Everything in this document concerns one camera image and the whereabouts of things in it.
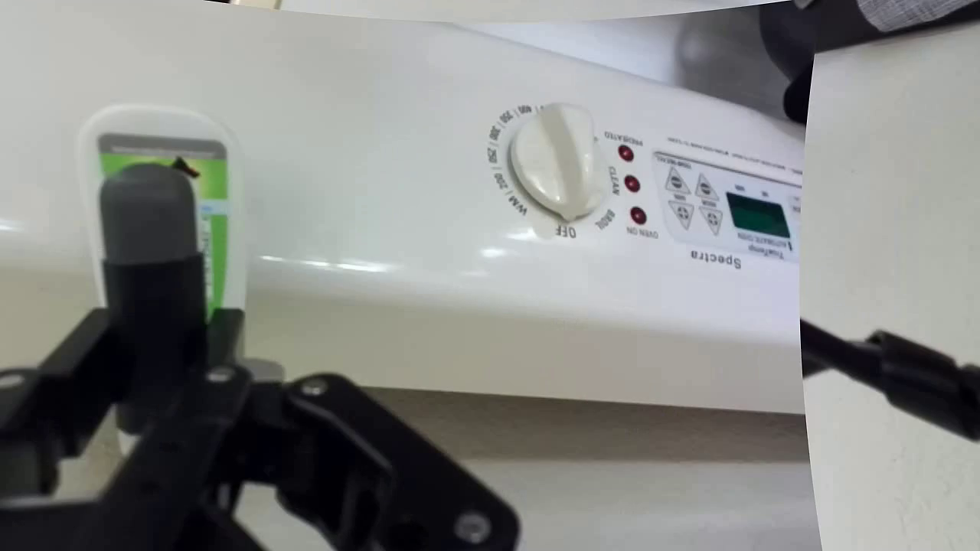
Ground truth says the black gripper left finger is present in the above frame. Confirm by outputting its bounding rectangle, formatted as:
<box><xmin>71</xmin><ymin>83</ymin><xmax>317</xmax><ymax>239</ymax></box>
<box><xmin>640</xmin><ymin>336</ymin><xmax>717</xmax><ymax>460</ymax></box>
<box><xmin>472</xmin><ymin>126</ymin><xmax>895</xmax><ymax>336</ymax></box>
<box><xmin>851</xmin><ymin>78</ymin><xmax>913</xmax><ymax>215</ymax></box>
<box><xmin>0</xmin><ymin>161</ymin><xmax>155</xmax><ymax>551</ymax></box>

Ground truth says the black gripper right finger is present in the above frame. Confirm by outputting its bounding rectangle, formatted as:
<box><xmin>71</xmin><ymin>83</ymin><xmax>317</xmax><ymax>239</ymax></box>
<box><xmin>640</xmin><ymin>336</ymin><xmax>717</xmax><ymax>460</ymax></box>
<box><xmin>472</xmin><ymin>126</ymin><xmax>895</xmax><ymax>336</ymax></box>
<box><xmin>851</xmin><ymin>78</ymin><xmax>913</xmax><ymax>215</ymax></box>
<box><xmin>79</xmin><ymin>161</ymin><xmax>520</xmax><ymax>551</ymax></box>

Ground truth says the white gas stove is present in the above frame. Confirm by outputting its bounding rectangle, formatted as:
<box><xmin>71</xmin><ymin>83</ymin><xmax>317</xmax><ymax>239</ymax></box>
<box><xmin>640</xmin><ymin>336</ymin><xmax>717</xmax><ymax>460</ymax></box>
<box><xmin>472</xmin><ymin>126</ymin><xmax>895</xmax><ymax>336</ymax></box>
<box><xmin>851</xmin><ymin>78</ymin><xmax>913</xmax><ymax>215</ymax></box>
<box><xmin>0</xmin><ymin>0</ymin><xmax>821</xmax><ymax>551</ymax></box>

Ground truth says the white stove dial knob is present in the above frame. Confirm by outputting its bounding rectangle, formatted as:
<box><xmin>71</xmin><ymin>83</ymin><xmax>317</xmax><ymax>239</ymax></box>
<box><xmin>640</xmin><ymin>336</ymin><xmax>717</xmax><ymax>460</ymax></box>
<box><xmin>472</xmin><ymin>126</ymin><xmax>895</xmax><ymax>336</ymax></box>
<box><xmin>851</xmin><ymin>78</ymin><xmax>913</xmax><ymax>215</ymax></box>
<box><xmin>506</xmin><ymin>102</ymin><xmax>606</xmax><ymax>227</ymax></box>

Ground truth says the black segmented cable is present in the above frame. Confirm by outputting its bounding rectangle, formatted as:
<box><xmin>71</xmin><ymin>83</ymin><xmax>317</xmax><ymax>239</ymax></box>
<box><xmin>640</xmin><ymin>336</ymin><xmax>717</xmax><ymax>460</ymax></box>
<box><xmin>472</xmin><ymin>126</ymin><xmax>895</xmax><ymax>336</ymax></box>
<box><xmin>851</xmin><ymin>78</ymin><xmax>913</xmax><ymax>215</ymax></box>
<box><xmin>798</xmin><ymin>317</ymin><xmax>980</xmax><ymax>445</ymax></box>

